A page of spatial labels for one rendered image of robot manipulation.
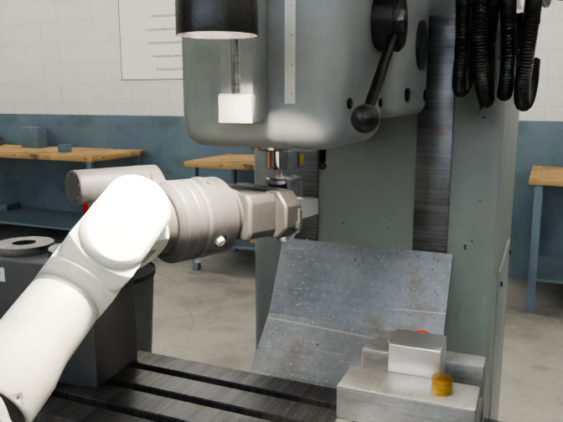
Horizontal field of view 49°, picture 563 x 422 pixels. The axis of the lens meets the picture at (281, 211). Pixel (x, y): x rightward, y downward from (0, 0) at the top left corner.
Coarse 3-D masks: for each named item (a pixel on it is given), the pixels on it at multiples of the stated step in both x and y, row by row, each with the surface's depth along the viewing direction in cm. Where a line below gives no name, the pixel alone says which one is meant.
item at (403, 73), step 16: (416, 0) 84; (416, 16) 84; (416, 32) 85; (416, 48) 85; (400, 64) 79; (416, 64) 87; (384, 80) 80; (400, 80) 80; (416, 80) 88; (384, 96) 80; (400, 96) 80; (416, 96) 88; (384, 112) 81; (400, 112) 82; (416, 112) 93
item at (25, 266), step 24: (24, 240) 99; (48, 240) 99; (0, 264) 92; (24, 264) 91; (0, 288) 93; (24, 288) 92; (0, 312) 94; (120, 312) 96; (96, 336) 90; (120, 336) 97; (72, 360) 92; (96, 360) 91; (120, 360) 97; (72, 384) 93; (96, 384) 91
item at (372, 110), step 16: (384, 0) 70; (400, 0) 71; (384, 16) 70; (400, 16) 71; (384, 32) 71; (400, 32) 72; (384, 48) 69; (400, 48) 73; (384, 64) 67; (368, 96) 64; (352, 112) 63; (368, 112) 62; (368, 128) 62
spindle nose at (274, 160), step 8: (272, 152) 74; (280, 152) 74; (288, 152) 74; (296, 152) 74; (272, 160) 74; (280, 160) 74; (288, 160) 74; (296, 160) 74; (272, 168) 75; (280, 168) 74; (288, 168) 74; (296, 168) 75
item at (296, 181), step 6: (270, 180) 75; (276, 180) 75; (282, 180) 74; (288, 180) 74; (294, 180) 75; (300, 180) 75; (270, 186) 75; (276, 186) 75; (282, 186) 74; (288, 186) 75; (294, 186) 75; (300, 186) 76
